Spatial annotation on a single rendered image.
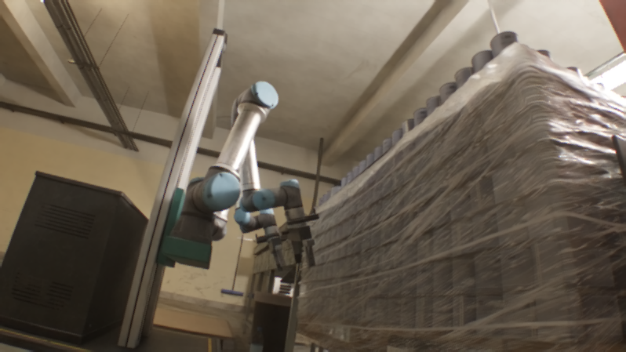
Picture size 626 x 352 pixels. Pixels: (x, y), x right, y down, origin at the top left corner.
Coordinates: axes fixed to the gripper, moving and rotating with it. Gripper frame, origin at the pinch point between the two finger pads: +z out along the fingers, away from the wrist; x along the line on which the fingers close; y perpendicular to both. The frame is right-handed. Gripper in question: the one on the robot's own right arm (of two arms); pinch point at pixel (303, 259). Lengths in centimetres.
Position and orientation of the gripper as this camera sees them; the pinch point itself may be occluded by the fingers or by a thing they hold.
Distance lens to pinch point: 124.3
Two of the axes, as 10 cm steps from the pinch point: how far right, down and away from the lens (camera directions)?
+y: -9.1, 1.3, -3.9
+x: 3.7, -1.8, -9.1
